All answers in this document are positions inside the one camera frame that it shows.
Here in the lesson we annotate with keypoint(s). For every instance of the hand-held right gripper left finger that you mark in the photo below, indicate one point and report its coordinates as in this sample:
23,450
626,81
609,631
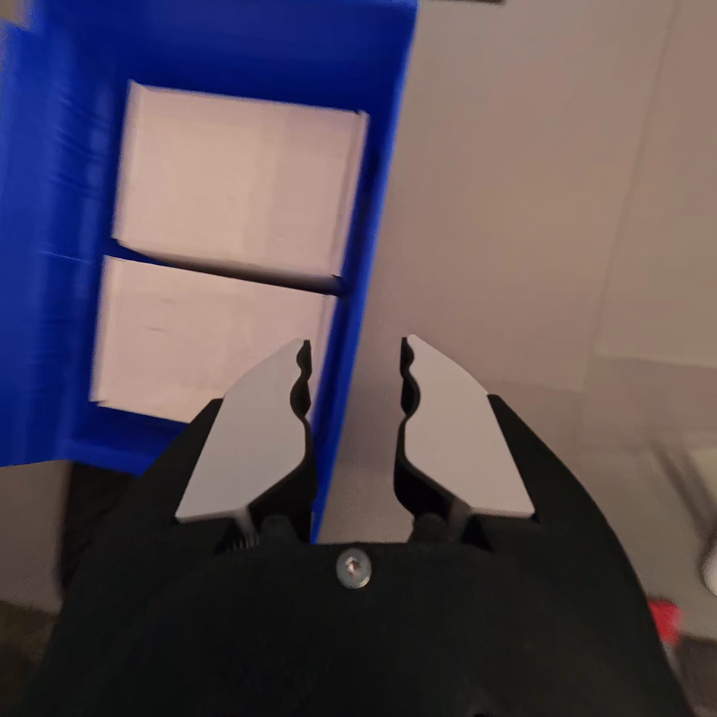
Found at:
246,442

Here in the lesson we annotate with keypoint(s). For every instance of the red flat block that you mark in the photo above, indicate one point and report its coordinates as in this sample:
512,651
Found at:
664,622

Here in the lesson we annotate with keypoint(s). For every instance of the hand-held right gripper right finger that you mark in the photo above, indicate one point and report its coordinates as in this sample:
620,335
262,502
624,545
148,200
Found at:
465,442

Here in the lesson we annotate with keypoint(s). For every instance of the blue plastic bin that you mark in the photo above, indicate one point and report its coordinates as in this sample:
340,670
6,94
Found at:
56,168

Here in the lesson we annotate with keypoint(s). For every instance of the white cardboard mailer box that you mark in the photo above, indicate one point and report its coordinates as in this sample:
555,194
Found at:
190,341
235,179

